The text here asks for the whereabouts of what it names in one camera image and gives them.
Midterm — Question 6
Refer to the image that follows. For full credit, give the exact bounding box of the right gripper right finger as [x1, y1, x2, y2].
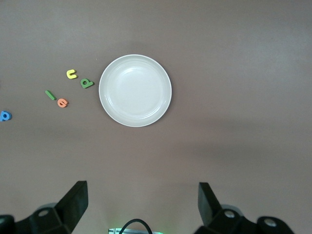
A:
[194, 182, 296, 234]

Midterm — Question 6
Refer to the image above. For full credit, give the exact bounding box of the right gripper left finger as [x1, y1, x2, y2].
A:
[0, 180, 88, 234]

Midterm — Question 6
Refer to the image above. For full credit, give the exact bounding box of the green foam letter p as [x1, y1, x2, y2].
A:
[80, 78, 95, 89]

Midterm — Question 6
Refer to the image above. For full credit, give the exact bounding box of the beige plate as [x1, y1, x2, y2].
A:
[98, 54, 173, 128]

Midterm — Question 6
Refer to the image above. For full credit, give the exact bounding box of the brown table cover mat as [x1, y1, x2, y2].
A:
[0, 0, 312, 234]

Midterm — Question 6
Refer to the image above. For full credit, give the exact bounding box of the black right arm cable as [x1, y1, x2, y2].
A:
[120, 218, 154, 234]

